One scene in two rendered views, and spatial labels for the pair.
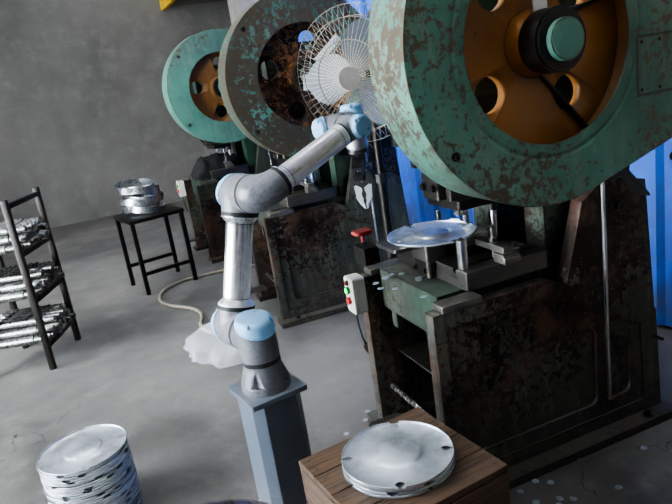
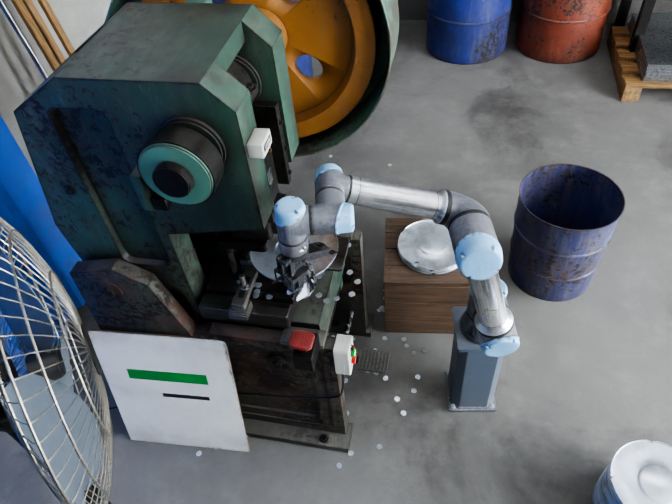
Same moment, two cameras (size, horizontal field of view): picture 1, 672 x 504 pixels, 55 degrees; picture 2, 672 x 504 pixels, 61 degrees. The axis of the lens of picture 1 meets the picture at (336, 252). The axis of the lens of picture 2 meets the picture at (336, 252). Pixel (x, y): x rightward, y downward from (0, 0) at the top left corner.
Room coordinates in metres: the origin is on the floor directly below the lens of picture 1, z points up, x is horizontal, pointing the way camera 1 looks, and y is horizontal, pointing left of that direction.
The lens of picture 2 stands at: (2.99, 0.57, 2.13)
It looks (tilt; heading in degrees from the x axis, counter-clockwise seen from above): 47 degrees down; 217
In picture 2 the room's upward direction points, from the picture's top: 7 degrees counter-clockwise
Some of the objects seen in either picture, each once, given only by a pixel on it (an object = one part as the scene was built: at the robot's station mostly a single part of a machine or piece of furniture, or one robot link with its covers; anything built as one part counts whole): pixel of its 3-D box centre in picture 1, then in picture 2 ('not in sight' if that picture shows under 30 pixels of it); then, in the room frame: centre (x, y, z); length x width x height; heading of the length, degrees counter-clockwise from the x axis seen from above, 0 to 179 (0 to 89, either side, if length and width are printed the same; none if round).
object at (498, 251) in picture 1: (495, 241); not in sight; (1.91, -0.49, 0.76); 0.17 x 0.06 x 0.10; 20
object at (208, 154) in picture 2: not in sight; (180, 164); (2.31, -0.37, 1.31); 0.22 x 0.12 x 0.22; 110
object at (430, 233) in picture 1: (431, 233); (294, 247); (2.02, -0.32, 0.78); 0.29 x 0.29 x 0.01
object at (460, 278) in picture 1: (466, 255); (263, 265); (2.07, -0.44, 0.68); 0.45 x 0.30 x 0.06; 20
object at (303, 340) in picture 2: (362, 239); (302, 346); (2.30, -0.11, 0.72); 0.07 x 0.06 x 0.08; 110
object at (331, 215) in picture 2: (332, 126); (331, 214); (2.15, -0.05, 1.16); 0.11 x 0.11 x 0.08; 35
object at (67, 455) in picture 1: (82, 448); (660, 484); (1.94, 0.95, 0.25); 0.29 x 0.29 x 0.01
